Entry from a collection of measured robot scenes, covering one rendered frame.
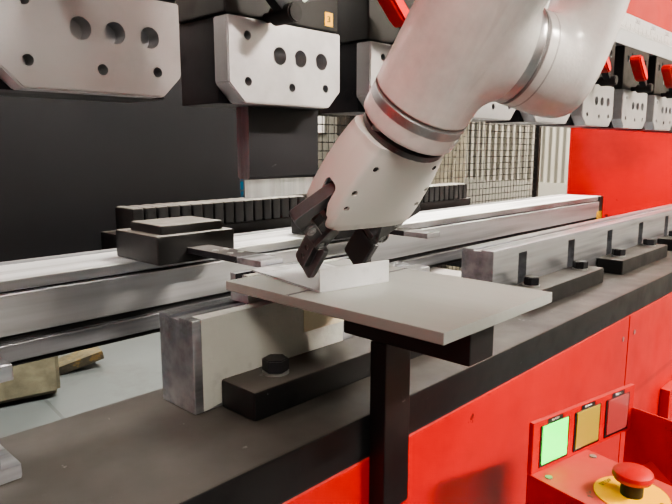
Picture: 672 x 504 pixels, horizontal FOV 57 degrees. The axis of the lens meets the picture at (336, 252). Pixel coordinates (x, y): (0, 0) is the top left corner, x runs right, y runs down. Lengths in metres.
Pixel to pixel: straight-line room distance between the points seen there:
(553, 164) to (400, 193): 4.00
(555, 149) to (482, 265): 3.52
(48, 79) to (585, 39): 0.39
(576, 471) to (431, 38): 0.51
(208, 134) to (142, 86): 0.70
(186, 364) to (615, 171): 2.33
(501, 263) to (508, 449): 0.31
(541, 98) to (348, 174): 0.16
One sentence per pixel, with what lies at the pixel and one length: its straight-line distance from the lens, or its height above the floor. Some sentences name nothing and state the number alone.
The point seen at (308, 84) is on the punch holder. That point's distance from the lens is 0.67.
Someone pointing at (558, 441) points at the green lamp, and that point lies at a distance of 0.77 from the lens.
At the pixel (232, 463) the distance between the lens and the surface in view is 0.55.
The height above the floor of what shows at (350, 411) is 0.88.
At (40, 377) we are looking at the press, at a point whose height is 0.11.
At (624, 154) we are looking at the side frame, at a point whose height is 1.11.
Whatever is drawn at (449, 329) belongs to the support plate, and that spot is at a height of 1.00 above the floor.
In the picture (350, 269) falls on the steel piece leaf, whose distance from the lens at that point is 0.59.
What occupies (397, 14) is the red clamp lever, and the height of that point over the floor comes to 1.28.
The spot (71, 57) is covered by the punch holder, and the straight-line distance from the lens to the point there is 0.53.
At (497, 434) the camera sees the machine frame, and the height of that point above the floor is 0.76.
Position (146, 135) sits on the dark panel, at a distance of 1.18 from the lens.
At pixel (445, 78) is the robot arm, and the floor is 1.18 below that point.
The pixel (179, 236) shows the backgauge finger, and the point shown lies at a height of 1.02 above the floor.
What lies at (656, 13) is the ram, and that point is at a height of 1.43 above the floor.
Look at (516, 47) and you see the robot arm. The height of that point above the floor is 1.20.
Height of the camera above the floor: 1.13
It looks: 9 degrees down
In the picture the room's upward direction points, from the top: straight up
